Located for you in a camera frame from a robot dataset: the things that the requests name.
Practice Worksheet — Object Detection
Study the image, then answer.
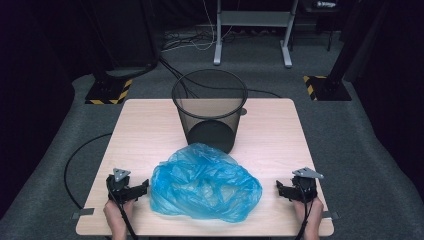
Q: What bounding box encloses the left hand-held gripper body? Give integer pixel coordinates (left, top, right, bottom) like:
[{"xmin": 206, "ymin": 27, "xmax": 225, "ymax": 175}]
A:
[{"xmin": 105, "ymin": 168, "xmax": 138, "ymax": 205}]

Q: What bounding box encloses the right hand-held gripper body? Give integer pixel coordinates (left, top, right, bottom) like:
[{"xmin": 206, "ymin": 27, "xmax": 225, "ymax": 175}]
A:
[{"xmin": 291, "ymin": 167, "xmax": 325, "ymax": 204}]

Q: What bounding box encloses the blue plastic bag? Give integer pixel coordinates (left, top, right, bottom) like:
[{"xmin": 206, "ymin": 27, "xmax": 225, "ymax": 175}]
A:
[{"xmin": 149, "ymin": 142, "xmax": 264, "ymax": 224}]

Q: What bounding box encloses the black mesh wastebasket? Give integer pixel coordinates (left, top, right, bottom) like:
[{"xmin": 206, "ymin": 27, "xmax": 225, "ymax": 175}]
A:
[{"xmin": 171, "ymin": 68, "xmax": 250, "ymax": 155}]

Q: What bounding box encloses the person's left hand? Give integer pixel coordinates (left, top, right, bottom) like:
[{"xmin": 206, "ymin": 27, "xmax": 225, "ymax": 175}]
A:
[{"xmin": 103, "ymin": 199, "xmax": 136, "ymax": 232}]

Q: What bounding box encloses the grey tape strip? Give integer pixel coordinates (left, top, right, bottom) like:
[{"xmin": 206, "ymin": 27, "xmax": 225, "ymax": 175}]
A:
[
  {"xmin": 71, "ymin": 207, "xmax": 96, "ymax": 220},
  {"xmin": 321, "ymin": 210, "xmax": 341, "ymax": 221}
]

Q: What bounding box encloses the black stand with striped base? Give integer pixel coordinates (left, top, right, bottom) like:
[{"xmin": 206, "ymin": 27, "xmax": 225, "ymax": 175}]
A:
[
  {"xmin": 84, "ymin": 63, "xmax": 134, "ymax": 106},
  {"xmin": 302, "ymin": 0, "xmax": 391, "ymax": 102}
]

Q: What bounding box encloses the dark side table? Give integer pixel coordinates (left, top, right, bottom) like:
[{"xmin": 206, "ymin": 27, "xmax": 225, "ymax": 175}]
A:
[{"xmin": 303, "ymin": 0, "xmax": 342, "ymax": 53}]

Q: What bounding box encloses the left hand-held gripper cable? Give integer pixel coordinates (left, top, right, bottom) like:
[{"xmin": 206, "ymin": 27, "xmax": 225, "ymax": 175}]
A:
[{"xmin": 107, "ymin": 183, "xmax": 139, "ymax": 240}]

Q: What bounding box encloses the hand-held gripper cable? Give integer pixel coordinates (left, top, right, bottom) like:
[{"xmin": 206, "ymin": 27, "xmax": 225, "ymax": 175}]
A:
[
  {"xmin": 294, "ymin": 184, "xmax": 316, "ymax": 240},
  {"xmin": 107, "ymin": 183, "xmax": 139, "ymax": 240}
]

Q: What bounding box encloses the right hand-held gripper cable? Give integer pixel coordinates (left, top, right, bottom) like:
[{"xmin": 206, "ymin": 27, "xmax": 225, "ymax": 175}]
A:
[{"xmin": 294, "ymin": 184, "xmax": 316, "ymax": 240}]

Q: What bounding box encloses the black curved floor cable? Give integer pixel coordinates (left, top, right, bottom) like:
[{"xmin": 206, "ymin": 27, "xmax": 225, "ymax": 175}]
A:
[{"xmin": 63, "ymin": 132, "xmax": 114, "ymax": 211}]

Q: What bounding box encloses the long black floor cable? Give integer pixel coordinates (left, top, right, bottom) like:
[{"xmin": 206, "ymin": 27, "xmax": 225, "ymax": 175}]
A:
[{"xmin": 159, "ymin": 57, "xmax": 283, "ymax": 99}]

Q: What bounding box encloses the tangle of floor cables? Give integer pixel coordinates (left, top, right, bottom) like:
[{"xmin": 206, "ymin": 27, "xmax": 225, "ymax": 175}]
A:
[{"xmin": 161, "ymin": 28, "xmax": 234, "ymax": 53}]

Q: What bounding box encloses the grey metal stand frame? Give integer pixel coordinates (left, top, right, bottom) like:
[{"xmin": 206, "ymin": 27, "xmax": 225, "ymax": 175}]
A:
[{"xmin": 212, "ymin": 0, "xmax": 300, "ymax": 69}]

